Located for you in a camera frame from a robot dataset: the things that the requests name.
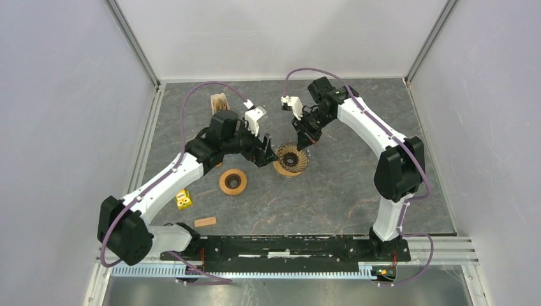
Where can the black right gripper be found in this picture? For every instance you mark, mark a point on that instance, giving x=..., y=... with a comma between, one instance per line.
x=305, y=137

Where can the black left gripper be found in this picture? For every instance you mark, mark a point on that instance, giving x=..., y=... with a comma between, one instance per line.
x=263, y=157

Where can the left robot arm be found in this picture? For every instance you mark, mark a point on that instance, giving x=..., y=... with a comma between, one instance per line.
x=124, y=225

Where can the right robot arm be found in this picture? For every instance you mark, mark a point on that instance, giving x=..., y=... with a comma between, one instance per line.
x=400, y=169

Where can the glass dripper with wooden collar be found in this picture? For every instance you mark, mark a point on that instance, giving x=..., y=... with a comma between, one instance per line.
x=291, y=162

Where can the orange coffee filter box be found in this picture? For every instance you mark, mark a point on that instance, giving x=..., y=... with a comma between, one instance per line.
x=219, y=102

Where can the yellow green toy block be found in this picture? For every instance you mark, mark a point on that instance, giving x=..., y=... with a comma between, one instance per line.
x=183, y=199

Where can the wooden rectangular block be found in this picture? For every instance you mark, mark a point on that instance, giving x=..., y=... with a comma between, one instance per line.
x=208, y=221

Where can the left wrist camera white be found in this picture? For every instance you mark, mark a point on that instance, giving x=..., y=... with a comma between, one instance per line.
x=253, y=116

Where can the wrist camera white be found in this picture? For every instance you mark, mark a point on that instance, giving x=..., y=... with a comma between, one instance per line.
x=293, y=104
x=253, y=116

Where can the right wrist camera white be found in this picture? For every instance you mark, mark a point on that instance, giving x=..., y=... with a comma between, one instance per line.
x=293, y=104

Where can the wooden dripper ring holder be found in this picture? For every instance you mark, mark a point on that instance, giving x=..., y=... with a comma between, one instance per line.
x=233, y=182

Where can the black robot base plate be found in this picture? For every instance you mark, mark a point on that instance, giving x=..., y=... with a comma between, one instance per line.
x=292, y=253

